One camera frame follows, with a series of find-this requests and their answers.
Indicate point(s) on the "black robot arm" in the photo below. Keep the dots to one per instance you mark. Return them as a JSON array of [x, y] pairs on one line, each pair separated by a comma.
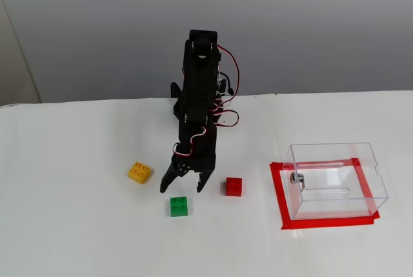
[[200, 89]]

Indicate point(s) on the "red tape frame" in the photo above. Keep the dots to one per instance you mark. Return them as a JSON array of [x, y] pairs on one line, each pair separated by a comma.
[[329, 223]]

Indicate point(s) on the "red lego brick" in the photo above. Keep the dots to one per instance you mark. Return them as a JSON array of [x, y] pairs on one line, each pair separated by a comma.
[[233, 187]]

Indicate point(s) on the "yellow lego brick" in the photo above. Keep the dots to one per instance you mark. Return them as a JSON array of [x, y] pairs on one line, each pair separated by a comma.
[[139, 172]]

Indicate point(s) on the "green lego brick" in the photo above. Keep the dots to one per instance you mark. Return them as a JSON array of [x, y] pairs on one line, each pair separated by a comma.
[[179, 206]]

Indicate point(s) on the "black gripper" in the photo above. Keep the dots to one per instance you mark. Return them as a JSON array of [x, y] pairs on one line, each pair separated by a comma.
[[197, 164]]

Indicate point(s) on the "transparent acrylic box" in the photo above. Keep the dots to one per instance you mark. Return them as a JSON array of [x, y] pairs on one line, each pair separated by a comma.
[[335, 206]]

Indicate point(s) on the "silver cam lock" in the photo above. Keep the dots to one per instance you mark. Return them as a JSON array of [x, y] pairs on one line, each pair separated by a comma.
[[296, 178]]

